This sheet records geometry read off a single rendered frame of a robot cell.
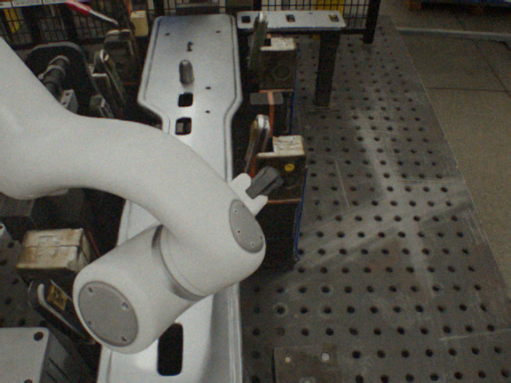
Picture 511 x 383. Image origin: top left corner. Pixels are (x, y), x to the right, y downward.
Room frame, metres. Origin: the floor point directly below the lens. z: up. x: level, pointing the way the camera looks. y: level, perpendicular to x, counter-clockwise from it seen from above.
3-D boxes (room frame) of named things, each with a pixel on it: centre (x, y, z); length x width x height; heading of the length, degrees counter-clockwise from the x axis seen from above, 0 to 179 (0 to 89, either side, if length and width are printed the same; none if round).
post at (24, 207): (0.40, 0.33, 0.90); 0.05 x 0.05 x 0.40; 4
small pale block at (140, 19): (1.04, 0.28, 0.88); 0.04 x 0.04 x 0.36; 4
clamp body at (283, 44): (0.92, -0.06, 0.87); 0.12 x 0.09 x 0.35; 94
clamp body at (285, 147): (0.57, -0.05, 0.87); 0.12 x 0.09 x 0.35; 94
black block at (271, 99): (0.79, -0.03, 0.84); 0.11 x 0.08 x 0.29; 94
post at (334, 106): (1.15, -0.22, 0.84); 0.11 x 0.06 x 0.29; 94
